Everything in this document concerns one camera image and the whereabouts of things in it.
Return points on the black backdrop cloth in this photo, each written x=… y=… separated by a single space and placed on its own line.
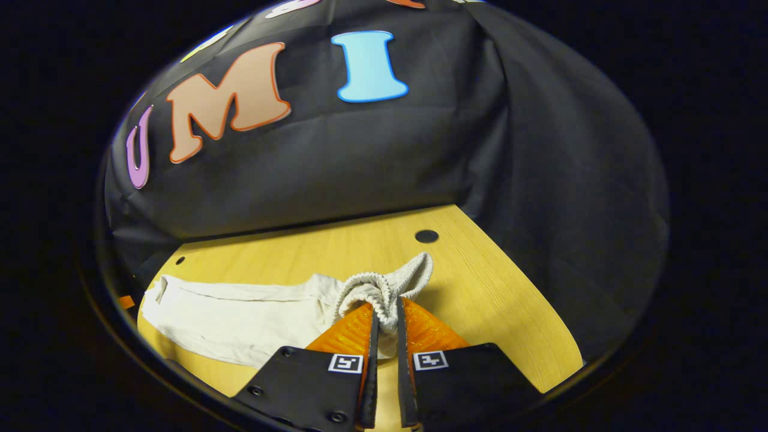
x=420 y=156

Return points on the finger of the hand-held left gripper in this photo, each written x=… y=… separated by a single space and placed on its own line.
x=126 y=302

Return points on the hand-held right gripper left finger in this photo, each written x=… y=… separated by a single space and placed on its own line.
x=371 y=384

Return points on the white jeans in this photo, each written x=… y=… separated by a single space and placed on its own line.
x=240 y=318

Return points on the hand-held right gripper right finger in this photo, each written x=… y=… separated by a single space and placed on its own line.
x=407 y=390

